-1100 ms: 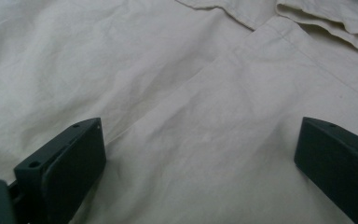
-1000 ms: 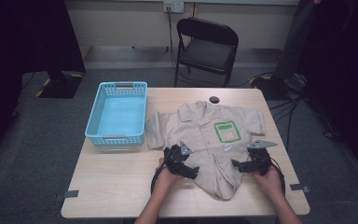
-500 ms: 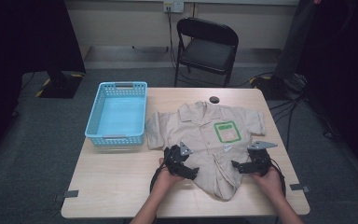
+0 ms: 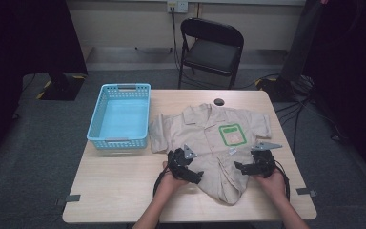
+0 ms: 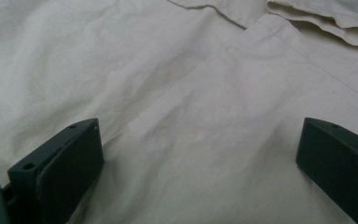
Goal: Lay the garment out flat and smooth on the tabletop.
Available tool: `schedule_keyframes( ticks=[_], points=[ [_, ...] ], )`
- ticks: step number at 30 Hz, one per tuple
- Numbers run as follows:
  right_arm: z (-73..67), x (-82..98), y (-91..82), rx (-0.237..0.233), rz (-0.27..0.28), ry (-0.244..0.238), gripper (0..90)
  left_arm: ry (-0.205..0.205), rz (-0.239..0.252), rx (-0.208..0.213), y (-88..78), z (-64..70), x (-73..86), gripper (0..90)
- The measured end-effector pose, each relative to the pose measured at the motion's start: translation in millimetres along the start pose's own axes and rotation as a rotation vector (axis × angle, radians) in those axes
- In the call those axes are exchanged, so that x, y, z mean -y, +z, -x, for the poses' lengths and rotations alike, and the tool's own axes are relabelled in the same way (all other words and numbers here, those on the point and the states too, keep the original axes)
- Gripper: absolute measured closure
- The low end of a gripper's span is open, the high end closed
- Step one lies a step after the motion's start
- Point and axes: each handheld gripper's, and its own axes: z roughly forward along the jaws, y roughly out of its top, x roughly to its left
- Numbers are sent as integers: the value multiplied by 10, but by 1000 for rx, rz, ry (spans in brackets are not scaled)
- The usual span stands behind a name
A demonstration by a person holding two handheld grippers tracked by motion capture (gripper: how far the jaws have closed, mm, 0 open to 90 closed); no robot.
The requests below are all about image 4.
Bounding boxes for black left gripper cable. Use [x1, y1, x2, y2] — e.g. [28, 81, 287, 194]
[152, 165, 172, 198]

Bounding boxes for grey tape strip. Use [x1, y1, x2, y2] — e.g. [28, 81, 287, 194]
[56, 194, 82, 205]
[295, 187, 318, 198]

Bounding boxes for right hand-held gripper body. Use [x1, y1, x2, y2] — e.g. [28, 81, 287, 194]
[247, 141, 284, 179]

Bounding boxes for person's right hand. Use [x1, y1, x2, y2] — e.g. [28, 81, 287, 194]
[252, 168, 288, 200]

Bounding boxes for black floor cable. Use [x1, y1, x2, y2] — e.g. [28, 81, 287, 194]
[274, 94, 351, 156]

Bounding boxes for person's left hand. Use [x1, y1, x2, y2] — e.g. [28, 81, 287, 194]
[161, 160, 190, 193]

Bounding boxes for black curtain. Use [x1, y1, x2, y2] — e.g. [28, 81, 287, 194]
[0, 0, 89, 168]
[279, 0, 366, 189]

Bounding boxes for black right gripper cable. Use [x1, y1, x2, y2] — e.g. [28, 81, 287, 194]
[274, 159, 292, 202]

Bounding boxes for black stand base with cables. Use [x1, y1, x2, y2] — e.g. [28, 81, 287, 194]
[254, 74, 315, 103]

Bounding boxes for white wall socket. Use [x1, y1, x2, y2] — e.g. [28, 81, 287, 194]
[167, 0, 189, 14]

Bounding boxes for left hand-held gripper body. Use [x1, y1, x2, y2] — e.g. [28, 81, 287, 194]
[166, 144, 199, 183]

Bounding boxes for beige short-sleeved shirt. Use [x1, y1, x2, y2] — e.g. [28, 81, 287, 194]
[148, 103, 273, 206]

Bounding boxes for black folding chair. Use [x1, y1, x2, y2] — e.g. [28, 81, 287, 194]
[177, 17, 245, 91]

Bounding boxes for black wall cable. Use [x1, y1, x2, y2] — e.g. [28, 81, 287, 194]
[170, 7, 204, 87]

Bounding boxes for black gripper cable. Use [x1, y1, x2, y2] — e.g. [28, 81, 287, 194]
[152, 165, 172, 198]
[274, 159, 292, 202]

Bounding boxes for blue plastic basket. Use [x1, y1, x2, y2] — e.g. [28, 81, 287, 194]
[86, 82, 152, 151]

